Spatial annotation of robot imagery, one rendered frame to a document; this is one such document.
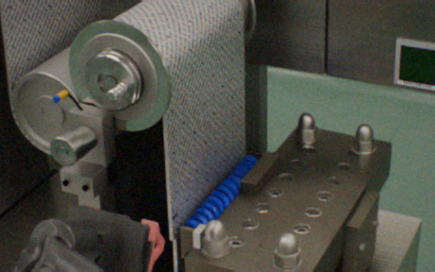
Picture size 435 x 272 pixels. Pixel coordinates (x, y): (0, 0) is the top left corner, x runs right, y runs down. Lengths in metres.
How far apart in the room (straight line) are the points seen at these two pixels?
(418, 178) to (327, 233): 2.18
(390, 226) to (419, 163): 2.02
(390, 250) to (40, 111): 0.57
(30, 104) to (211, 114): 0.25
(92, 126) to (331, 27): 0.41
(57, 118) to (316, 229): 0.38
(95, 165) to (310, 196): 0.32
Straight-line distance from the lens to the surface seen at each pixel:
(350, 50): 1.32
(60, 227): 0.92
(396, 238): 1.40
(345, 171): 1.31
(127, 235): 0.99
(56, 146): 1.08
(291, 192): 1.26
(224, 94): 1.23
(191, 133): 1.15
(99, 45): 1.08
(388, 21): 1.28
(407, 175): 3.36
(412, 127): 3.71
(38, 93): 1.19
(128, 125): 1.11
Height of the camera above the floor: 1.69
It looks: 27 degrees down
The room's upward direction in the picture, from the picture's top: 3 degrees counter-clockwise
